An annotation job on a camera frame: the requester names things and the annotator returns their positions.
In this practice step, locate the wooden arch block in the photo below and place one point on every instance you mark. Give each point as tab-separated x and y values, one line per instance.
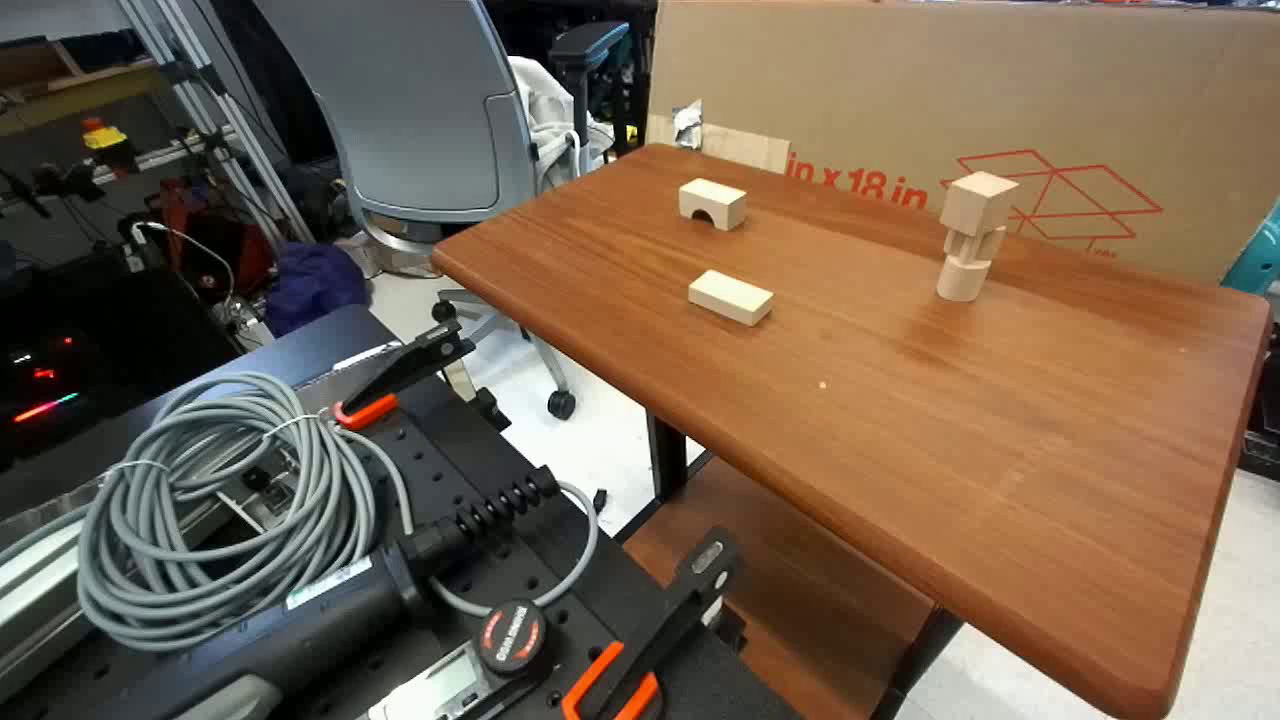
721	200

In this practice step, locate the black desk leg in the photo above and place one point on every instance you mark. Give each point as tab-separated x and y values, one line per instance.
920	666
665	463

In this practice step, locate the flat rectangular wooden block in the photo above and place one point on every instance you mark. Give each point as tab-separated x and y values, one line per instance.
729	298

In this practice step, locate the wooden desk lower shelf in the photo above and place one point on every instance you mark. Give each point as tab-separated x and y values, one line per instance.
786	585

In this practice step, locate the wooden cube block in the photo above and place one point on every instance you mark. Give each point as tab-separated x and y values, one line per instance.
981	200

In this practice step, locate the white crumpled paper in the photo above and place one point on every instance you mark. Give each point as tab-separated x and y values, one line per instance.
684	121

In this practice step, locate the white cloth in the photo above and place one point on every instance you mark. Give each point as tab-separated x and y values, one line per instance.
547	115

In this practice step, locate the black office chair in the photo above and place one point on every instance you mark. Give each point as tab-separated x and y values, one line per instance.
603	67

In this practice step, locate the round black red stop button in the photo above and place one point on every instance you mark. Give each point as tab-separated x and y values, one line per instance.
514	637

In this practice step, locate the blue bag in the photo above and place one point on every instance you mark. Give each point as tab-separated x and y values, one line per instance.
313	281

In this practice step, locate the grey swivel office chair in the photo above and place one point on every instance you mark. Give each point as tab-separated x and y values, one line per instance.
412	104

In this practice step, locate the large cardboard box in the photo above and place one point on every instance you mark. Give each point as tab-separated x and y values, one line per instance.
935	81

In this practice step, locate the black electronics with red lights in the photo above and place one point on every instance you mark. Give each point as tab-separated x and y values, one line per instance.
83	344

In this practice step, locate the teal object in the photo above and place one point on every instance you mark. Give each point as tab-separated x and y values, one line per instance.
1261	255

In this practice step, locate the silver aluminium frame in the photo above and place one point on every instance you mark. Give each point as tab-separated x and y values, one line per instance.
201	92

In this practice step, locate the silver aluminium rail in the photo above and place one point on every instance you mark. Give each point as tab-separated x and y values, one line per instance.
43	585

